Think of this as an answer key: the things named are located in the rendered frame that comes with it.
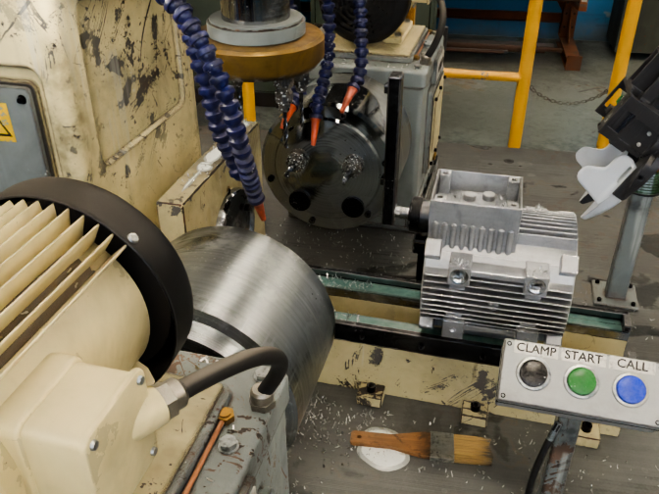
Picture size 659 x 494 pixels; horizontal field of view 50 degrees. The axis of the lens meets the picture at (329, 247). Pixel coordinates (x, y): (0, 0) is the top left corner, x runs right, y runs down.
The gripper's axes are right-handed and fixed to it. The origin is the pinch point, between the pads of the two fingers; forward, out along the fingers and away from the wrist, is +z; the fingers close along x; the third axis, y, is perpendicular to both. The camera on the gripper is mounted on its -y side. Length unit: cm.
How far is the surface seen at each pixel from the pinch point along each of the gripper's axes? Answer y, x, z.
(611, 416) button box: -8.7, 23.5, 9.2
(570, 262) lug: -2.9, 0.5, 7.9
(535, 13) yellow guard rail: -11, -236, 31
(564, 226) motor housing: -1.1, -5.2, 6.7
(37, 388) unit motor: 38, 59, 5
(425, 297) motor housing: 9.2, 3.4, 23.0
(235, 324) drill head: 29.7, 31.3, 19.6
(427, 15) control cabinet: 25, -316, 79
